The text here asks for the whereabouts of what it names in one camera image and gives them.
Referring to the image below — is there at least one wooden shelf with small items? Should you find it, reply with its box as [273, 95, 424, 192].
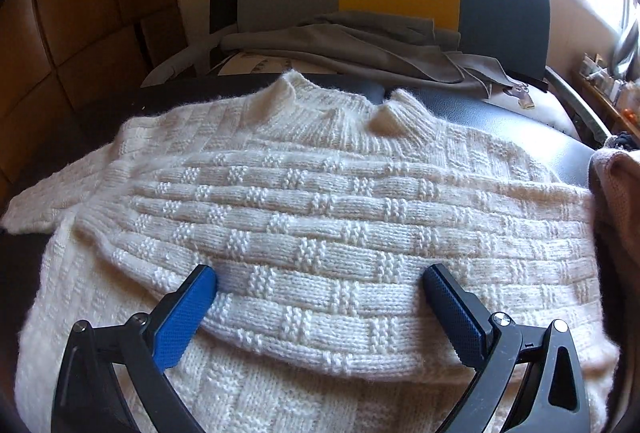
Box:
[575, 53, 640, 128]

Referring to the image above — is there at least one dark blue knit item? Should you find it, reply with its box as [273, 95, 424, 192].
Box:
[607, 130, 640, 151]

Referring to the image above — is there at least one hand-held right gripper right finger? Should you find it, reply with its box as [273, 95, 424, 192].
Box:
[422, 263, 593, 433]

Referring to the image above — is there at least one grey cloth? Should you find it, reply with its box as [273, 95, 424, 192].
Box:
[220, 12, 533, 96]

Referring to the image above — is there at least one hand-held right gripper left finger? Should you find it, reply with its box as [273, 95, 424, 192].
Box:
[52, 264, 218, 433]

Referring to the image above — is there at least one beige printed cushion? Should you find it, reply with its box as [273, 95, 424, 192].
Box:
[217, 50, 576, 134]

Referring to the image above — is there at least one pinkish brown knit garment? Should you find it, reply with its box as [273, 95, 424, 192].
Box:
[587, 135, 640, 364]

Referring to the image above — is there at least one white knit sweater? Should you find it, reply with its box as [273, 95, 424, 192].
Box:
[0, 70, 621, 433]

